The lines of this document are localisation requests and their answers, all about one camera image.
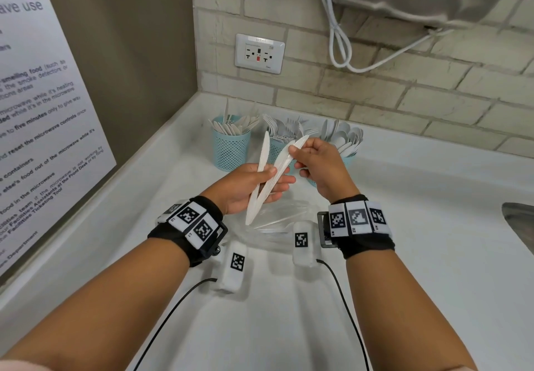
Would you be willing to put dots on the person's left hand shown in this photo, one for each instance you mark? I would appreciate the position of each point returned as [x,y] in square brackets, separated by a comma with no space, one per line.
[233,189]

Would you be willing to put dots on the person's right hand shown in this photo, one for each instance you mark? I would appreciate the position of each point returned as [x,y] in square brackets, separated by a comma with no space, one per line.
[325,170]

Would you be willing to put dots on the white cutlery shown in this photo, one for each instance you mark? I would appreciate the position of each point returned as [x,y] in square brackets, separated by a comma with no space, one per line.
[264,149]
[283,160]

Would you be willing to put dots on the bunch of white plastic forks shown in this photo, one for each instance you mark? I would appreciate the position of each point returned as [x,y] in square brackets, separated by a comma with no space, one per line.
[288,126]

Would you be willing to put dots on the bunch of white plastic knives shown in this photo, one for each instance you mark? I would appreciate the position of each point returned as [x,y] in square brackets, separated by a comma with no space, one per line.
[231,126]

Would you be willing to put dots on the clear plastic bag of cutlery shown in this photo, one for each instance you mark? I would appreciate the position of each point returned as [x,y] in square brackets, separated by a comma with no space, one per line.
[279,233]

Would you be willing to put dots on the person's left forearm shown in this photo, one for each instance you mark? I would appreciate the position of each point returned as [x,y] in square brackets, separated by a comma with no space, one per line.
[96,312]

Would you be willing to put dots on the person's right forearm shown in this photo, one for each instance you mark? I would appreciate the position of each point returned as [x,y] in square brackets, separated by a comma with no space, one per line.
[404,316]

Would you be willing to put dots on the person's pink left sleeve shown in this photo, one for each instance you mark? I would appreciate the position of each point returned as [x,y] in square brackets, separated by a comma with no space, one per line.
[21,364]

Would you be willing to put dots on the black left wrist band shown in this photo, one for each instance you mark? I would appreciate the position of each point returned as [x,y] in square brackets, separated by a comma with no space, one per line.
[167,237]

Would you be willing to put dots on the black wrist band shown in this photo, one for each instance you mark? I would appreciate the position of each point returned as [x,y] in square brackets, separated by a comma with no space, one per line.
[167,237]
[367,247]

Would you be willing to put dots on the black right wrist band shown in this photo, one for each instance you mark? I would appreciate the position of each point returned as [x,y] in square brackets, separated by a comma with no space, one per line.
[367,247]

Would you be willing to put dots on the dark sink basin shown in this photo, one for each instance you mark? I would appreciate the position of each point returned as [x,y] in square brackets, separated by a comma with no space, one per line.
[521,224]

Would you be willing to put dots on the white printed notice poster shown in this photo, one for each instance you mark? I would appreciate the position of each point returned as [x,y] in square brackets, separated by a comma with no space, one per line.
[33,132]

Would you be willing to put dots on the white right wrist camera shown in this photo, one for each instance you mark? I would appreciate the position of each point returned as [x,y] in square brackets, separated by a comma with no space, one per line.
[304,258]

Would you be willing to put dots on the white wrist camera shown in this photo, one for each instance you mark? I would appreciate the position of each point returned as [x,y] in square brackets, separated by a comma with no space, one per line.
[227,281]
[304,258]

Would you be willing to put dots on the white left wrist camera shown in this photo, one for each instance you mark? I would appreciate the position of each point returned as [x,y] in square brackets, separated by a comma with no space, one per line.
[227,281]

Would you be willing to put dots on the white wall power outlet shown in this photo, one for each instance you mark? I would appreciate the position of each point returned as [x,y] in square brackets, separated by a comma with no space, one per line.
[259,53]

